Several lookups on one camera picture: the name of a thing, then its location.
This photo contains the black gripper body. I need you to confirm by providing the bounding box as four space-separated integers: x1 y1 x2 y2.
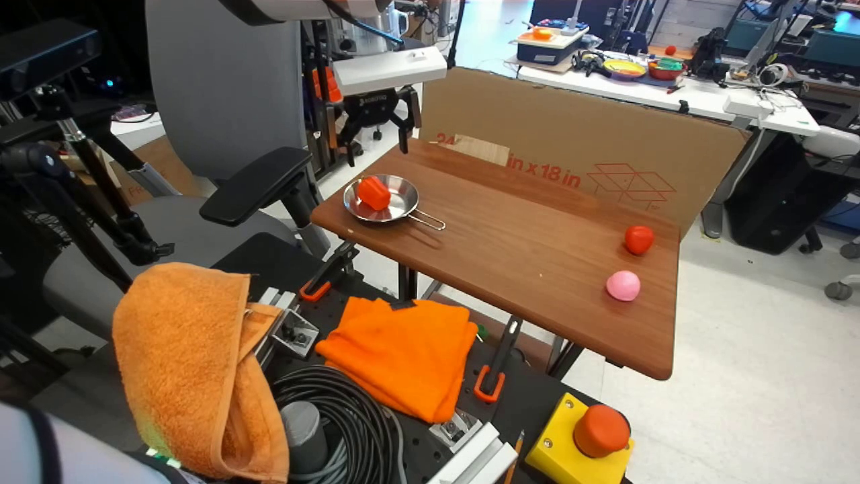
339 86 405 131

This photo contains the orange toy bell pepper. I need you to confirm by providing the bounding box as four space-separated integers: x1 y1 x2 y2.
355 174 392 214

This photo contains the silver metal pan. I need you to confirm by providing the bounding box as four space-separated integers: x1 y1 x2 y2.
342 172 449 235

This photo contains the grey office chair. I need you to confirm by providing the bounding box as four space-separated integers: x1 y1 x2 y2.
37 0 334 343

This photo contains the brown cardboard panel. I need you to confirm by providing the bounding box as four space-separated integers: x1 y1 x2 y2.
417 67 749 241

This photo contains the grey box with orange object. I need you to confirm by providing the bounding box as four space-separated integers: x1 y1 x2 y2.
517 20 590 67

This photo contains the bright orange folded cloth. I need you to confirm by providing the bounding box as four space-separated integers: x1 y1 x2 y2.
315 295 480 426

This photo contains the yellow bowl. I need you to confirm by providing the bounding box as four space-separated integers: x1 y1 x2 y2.
600 53 650 83

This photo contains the red and green bowl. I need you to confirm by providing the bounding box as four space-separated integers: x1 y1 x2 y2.
644 43 689 86

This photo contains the red toy tomato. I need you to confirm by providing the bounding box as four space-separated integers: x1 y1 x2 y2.
621 223 658 258

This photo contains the orange terry towel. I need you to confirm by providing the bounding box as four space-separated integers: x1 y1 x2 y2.
111 261 291 484

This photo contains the pink toy ball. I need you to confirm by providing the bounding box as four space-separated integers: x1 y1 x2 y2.
605 268 644 307

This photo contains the grey cylinder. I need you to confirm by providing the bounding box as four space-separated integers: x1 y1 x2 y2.
280 398 331 477

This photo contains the white desk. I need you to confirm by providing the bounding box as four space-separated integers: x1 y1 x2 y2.
514 49 860 239

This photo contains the wooden pencil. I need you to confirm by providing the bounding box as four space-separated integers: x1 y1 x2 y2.
502 426 526 484

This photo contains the yellow emergency stop box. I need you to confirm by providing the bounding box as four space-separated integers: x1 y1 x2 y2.
523 390 636 484

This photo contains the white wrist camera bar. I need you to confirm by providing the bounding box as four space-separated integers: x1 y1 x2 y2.
331 44 449 98

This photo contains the black clamp orange handle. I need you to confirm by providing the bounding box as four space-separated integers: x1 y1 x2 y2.
295 239 359 307
471 315 523 407

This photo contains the black cable coil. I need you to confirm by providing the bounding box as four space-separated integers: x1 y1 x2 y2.
267 362 410 484

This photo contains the black camera on tripod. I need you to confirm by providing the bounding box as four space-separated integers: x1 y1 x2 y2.
0 15 178 299

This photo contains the aluminium profile rail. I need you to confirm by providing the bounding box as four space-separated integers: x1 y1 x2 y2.
427 410 521 484

